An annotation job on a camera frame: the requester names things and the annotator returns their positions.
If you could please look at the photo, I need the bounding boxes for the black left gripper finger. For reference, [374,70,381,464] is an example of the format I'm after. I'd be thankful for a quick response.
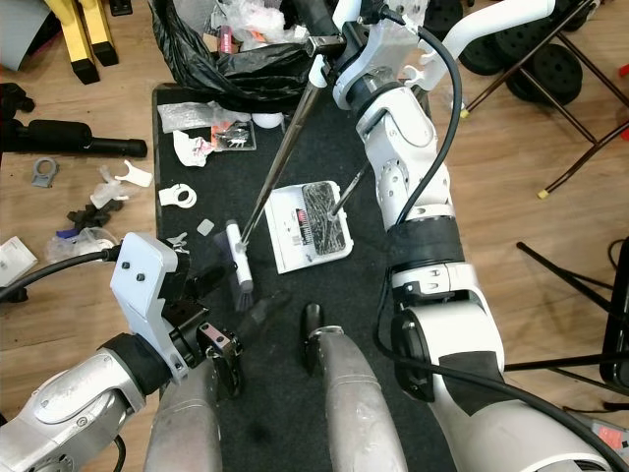
[190,264,229,308]
[236,293,293,343]

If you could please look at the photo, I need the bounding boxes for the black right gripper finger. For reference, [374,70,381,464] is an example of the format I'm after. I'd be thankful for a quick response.
[295,0,341,38]

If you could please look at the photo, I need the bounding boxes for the black floor mat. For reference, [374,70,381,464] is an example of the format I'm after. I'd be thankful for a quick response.
[152,84,522,472]

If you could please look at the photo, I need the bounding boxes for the crumpled white paper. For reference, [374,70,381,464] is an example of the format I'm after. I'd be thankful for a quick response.
[236,0,296,35]
[172,130,217,166]

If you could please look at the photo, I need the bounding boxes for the black dumbbell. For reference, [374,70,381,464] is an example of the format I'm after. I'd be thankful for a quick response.
[423,0,463,40]

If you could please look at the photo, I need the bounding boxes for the silver left robot leg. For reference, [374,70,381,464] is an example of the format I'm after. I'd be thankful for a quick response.
[143,369,242,472]

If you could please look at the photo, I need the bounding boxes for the silver robot leg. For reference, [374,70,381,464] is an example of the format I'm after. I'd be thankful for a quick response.
[143,369,242,472]
[300,303,409,472]

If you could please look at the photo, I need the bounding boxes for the clear bag with white part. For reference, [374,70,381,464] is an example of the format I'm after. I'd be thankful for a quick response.
[49,226,124,265]

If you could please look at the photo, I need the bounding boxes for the silver right robot leg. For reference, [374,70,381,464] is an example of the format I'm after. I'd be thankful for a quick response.
[300,303,409,472]

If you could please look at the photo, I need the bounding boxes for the black weight plate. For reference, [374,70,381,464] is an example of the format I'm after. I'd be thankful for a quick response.
[460,18,532,76]
[516,41,583,105]

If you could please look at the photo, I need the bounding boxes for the black trash bag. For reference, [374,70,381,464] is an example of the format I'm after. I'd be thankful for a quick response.
[150,0,340,111]

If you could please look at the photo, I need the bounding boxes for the small black plastic parts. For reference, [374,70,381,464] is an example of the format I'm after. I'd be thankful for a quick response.
[69,202,114,235]

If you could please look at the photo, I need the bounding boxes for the long clear plastic packet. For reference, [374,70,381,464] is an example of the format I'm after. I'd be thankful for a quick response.
[157,101,232,134]

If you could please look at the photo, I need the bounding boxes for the small white box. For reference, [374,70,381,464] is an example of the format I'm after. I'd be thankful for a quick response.
[0,239,37,288]

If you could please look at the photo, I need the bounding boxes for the black exercise bench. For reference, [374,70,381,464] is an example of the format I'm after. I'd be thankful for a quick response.
[0,84,148,158]

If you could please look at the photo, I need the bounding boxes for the black metal stand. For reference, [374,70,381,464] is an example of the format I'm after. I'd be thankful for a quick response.
[516,236,629,394]

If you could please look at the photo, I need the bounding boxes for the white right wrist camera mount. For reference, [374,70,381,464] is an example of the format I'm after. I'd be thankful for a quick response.
[332,20,443,111]

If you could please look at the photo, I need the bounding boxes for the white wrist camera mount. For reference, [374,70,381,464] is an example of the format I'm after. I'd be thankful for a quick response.
[121,233,196,386]
[332,20,443,111]

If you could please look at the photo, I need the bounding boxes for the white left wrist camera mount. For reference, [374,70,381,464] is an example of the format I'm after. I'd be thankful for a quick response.
[121,233,196,386]

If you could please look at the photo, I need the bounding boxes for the white plastic ring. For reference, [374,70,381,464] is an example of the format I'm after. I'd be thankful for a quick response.
[160,185,200,209]

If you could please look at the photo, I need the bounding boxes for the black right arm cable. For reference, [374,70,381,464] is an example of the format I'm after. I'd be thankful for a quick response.
[372,5,629,439]

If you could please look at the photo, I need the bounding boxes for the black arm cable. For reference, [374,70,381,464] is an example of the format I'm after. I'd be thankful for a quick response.
[0,248,127,296]
[372,5,629,439]

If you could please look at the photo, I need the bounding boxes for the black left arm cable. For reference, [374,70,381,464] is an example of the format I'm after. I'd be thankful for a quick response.
[0,248,127,296]

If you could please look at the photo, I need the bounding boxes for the grey metal bracket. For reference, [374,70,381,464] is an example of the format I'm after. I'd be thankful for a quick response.
[31,157,60,188]

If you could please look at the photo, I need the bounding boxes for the yellow metal frame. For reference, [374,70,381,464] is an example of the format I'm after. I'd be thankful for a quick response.
[42,0,121,85]

